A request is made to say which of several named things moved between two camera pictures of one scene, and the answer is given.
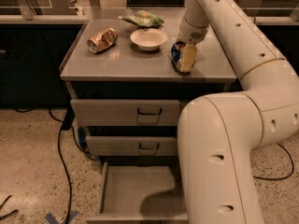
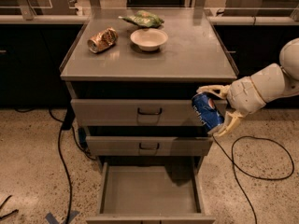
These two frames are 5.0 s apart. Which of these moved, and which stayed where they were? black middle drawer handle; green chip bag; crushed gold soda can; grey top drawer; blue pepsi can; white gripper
Moved: blue pepsi can; white gripper
Stayed: grey top drawer; black middle drawer handle; green chip bag; crushed gold soda can
